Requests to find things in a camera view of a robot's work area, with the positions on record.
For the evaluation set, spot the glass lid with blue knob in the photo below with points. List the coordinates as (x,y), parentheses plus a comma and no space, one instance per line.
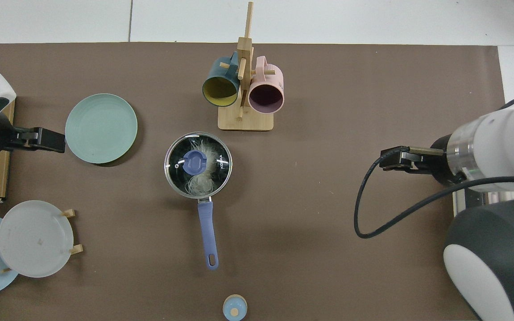
(194,161)

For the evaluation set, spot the white vermicelli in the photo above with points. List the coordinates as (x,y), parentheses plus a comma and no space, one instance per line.
(199,185)

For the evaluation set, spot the teal round plate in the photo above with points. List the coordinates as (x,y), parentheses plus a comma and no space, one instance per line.
(101,127)

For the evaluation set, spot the grey plate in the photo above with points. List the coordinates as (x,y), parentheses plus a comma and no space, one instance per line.
(34,238)

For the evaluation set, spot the wooden plate rack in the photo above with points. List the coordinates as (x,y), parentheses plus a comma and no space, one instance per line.
(76,249)

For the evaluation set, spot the pale toaster oven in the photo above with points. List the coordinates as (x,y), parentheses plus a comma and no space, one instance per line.
(466,200)

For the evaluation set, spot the brown table cloth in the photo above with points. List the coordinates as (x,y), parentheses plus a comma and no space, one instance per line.
(328,111)

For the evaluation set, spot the pink cup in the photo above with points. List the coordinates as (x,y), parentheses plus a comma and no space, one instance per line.
(268,80)

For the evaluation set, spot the wooden cup stand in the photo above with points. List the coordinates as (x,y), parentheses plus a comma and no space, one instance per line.
(246,120)

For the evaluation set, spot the dark teal cup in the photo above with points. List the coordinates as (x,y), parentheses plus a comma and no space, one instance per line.
(219,69)

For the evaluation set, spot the small blue round thing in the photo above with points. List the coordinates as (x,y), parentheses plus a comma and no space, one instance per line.
(234,307)

